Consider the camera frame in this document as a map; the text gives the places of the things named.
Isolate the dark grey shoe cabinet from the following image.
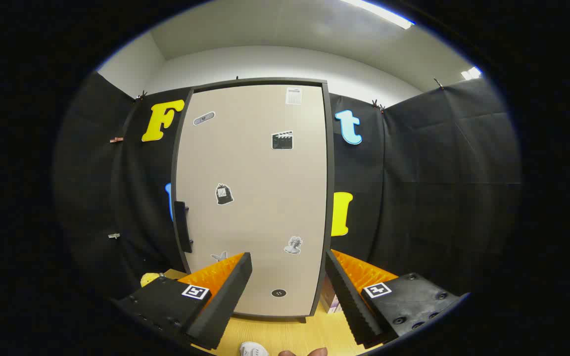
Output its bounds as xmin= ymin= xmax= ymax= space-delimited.
xmin=170 ymin=78 xmax=336 ymax=323

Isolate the long ceiling light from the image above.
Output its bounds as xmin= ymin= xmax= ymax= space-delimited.
xmin=339 ymin=0 xmax=415 ymax=30

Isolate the black backdrop cloth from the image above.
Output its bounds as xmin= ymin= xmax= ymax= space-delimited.
xmin=55 ymin=72 xmax=521 ymax=303

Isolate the beige shoe cabinet door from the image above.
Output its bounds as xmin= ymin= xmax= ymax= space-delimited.
xmin=174 ymin=84 xmax=328 ymax=317

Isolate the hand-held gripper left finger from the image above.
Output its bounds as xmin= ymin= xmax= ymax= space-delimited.
xmin=116 ymin=252 xmax=253 ymax=351

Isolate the white shoe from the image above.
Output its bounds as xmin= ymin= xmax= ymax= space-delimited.
xmin=239 ymin=341 xmax=269 ymax=356

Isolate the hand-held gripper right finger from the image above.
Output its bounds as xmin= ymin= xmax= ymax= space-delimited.
xmin=325 ymin=249 xmax=465 ymax=347

